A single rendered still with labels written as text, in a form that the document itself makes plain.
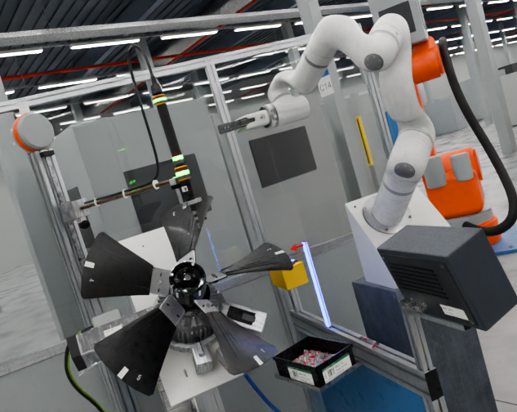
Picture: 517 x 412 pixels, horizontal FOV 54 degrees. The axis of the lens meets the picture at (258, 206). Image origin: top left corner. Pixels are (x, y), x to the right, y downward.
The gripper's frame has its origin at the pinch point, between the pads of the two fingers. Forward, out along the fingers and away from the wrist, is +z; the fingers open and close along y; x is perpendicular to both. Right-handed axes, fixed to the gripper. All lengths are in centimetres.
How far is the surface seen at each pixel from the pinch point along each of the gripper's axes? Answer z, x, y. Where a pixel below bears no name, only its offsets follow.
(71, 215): 56, -14, 47
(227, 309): 17, -59, 1
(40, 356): 86, -68, 70
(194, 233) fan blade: 19.1, -31.6, 7.1
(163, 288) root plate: 35, -45, 3
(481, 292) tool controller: -17, -52, -83
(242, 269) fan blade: 9.6, -46.8, -5.2
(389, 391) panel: -17, -93, -31
